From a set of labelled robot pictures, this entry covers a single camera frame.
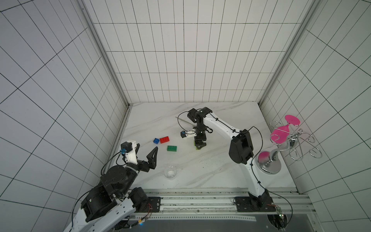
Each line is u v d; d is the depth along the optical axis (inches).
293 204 29.3
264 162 35.2
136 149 24.8
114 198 18.9
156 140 37.5
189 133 31.9
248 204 26.3
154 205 28.5
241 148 22.4
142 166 20.4
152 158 21.2
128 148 19.4
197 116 27.3
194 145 32.0
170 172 32.7
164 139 38.3
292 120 29.3
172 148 36.3
